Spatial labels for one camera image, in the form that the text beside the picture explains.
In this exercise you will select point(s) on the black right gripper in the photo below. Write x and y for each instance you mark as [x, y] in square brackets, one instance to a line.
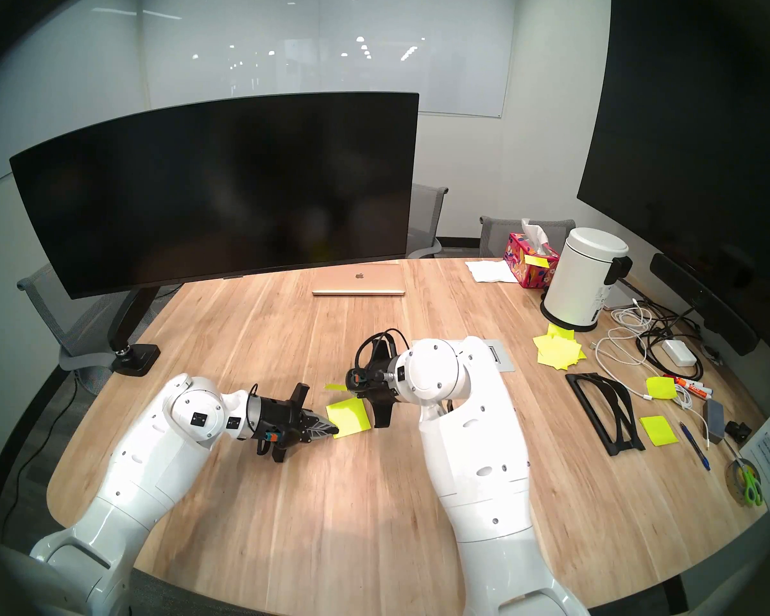
[380, 390]

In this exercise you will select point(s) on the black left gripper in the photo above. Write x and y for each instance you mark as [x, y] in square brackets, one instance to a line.
[279, 422]

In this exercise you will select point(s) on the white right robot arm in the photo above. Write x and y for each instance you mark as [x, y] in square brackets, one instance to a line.
[481, 467]

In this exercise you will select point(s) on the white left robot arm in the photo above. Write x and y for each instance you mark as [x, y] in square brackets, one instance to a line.
[147, 467]

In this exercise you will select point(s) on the loose yellow sticky notes pile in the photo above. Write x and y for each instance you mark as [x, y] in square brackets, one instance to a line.
[558, 353]

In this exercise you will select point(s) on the yellow note on tissue box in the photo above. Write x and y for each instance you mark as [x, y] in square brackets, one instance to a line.
[536, 260]

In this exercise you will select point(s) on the curved black ultrawide monitor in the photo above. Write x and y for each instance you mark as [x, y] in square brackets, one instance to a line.
[218, 191]

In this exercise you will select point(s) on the crumpled yellow sticky note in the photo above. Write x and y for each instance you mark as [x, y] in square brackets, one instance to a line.
[661, 388]

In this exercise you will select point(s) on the yellow sticky pad right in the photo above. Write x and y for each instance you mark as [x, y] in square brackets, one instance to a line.
[658, 430]

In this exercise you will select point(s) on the rose gold closed laptop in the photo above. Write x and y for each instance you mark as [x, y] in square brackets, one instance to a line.
[359, 278]

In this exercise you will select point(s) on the silver table power outlet panel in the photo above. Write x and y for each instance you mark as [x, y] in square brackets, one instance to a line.
[502, 358]

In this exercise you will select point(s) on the white paper napkin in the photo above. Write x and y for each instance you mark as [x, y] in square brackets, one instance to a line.
[491, 271]

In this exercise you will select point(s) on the grey mesh office chair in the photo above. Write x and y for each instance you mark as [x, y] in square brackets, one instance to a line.
[58, 326]
[427, 217]
[497, 233]

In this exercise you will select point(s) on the colourful tissue box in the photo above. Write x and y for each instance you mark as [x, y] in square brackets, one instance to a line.
[526, 269]

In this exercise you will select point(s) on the white cylindrical trash can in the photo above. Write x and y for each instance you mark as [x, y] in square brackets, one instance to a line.
[577, 281]

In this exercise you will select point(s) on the black folding laptop stand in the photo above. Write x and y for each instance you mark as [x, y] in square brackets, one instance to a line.
[622, 448]

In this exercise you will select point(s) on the white power adapter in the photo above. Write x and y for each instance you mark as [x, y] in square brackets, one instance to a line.
[678, 353]

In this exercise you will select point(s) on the red white marker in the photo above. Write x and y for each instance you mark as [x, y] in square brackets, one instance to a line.
[693, 385]

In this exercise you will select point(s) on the blue pen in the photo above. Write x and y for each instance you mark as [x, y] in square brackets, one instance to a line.
[694, 446]

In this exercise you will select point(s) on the black video sound bar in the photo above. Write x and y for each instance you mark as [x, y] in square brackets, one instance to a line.
[699, 300]

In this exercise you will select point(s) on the grey whiteboard eraser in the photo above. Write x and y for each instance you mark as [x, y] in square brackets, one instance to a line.
[713, 419]

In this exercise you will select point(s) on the small black clip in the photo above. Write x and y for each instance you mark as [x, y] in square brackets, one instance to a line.
[736, 430]

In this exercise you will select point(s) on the clear tape roll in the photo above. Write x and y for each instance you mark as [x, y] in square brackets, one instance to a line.
[735, 486]

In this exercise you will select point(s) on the glass wall whiteboard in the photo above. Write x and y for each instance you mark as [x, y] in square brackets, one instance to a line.
[423, 56]

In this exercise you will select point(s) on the large black wall television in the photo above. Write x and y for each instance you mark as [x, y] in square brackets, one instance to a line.
[680, 140]

